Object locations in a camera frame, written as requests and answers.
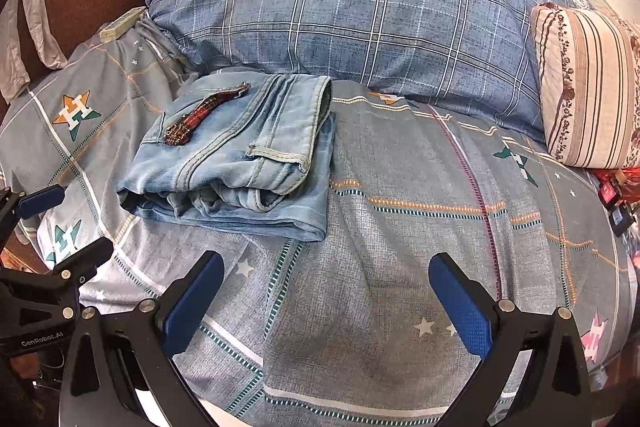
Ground red-brown plaid belt strap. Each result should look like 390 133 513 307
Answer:
164 82 251 146

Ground small beige box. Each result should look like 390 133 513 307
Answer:
99 7 147 43

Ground grey star-print bed sheet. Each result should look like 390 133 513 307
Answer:
0 14 636 427

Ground light blue denim pants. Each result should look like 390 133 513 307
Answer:
116 74 337 243

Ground red packet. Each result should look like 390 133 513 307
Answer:
597 167 640 208

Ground striped floral pillow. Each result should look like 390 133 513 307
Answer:
530 3 640 170

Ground black device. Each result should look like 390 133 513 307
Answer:
606 204 639 238

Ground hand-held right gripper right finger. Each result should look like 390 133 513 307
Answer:
428 252 607 427

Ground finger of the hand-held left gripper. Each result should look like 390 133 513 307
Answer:
10 185 67 224
50 236 115 284

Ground grey cloth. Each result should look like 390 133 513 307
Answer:
0 0 69 106

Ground blue plaid pillow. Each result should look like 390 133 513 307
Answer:
144 0 576 146

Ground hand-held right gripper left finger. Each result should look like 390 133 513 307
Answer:
59 251 226 427

